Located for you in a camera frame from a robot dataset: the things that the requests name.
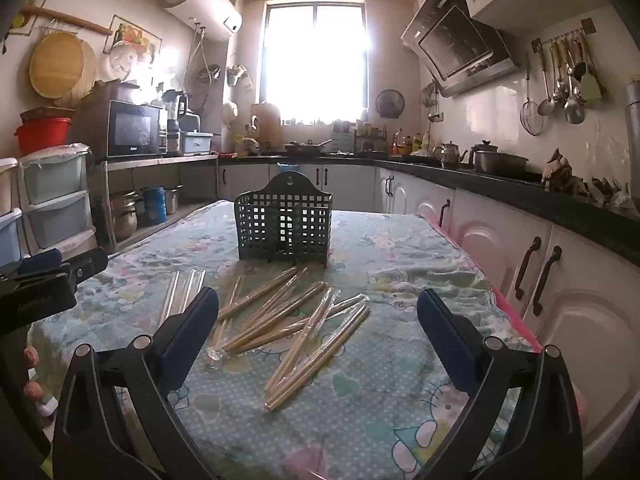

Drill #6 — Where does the small steel pot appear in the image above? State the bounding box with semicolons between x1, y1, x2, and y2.
164;186;185;216

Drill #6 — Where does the metal shelf table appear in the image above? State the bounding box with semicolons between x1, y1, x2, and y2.
97;154;221;253

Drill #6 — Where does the woven basket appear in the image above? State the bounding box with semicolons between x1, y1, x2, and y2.
20;106;63;122

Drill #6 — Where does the wooden rolling pin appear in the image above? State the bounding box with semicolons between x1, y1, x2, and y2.
20;5;113;37

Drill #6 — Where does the white plastic drawer unit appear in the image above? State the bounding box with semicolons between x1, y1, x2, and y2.
0;157;25;268

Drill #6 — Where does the wire mesh strainer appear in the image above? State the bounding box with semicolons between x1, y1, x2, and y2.
520;52;544;137

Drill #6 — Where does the fruit wall poster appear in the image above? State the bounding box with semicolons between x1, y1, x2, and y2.
103;14;163;67

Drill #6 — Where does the grey pipe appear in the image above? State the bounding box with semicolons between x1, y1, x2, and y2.
625;79;640;173

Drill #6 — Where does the cluster of condiment bottles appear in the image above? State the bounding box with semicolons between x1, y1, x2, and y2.
391;129;432;157

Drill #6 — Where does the bunch of wooden chopsticks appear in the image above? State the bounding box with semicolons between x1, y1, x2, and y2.
159;266;372;413

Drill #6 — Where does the black microwave oven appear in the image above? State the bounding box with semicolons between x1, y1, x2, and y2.
82;99;168;159

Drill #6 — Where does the red plastic bucket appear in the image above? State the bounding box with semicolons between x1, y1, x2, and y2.
14;117;73;157

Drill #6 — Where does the kitchen window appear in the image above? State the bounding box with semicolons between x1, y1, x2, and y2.
259;0;370;126

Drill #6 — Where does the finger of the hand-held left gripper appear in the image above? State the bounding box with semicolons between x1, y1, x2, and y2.
64;247;109;285
19;248;65;275

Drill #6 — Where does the black blender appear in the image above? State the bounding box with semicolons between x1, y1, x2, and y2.
162;89;191;155

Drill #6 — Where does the metal utensil rail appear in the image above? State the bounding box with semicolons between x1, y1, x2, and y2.
531;17;598;53

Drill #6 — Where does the small round fan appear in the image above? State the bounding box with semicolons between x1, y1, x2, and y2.
375;88;406;120

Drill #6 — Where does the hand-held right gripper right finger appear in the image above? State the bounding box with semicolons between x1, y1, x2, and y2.
416;288;585;480

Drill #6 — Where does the black cooking pot with lid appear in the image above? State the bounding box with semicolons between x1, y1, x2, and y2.
469;140;530;177

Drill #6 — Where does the row of hanging ladles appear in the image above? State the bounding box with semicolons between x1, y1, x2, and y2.
537;30;603;126

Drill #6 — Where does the steel teapot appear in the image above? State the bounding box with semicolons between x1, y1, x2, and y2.
432;141;470;169

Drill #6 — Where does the black kitchen countertop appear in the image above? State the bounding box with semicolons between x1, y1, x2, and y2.
220;152;640;266

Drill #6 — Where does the spice rack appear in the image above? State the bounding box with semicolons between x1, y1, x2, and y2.
354;121;390;155

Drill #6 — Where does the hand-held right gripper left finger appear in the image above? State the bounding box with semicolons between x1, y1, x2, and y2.
52;286;221;480

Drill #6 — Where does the green plastic utensil holder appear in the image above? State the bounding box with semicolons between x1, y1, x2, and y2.
234;171;334;268

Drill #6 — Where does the yellow water jug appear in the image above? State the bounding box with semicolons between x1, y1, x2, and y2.
250;101;283;150

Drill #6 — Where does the blue and white box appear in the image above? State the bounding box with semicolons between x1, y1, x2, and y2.
179;130;221;156

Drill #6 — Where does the small wall poster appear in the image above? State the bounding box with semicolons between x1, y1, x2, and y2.
7;0;52;37

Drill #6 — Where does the round wooden cutting board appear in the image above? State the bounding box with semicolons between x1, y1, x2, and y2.
28;30;98;108

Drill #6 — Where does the pale blue plastic drawer unit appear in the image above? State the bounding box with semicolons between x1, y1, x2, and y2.
17;144;98;256

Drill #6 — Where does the person's left hand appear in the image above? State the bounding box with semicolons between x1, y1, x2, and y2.
20;346;57;418

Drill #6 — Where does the white round plastic cover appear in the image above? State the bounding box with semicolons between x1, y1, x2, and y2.
108;40;145;81

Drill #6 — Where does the cartoon cat printed tablecloth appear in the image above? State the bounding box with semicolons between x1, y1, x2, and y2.
27;200;546;480

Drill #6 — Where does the large steel pot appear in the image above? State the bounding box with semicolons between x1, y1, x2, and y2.
109;191;141;241

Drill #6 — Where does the black wok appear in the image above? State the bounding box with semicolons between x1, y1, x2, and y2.
284;139;333;155

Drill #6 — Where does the white cylindrical water heater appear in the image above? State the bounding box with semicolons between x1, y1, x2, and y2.
159;0;243;42

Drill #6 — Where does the black range hood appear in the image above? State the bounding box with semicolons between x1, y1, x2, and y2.
400;0;523;98

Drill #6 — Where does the small hanging basket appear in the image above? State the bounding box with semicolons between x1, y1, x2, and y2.
226;64;252;90

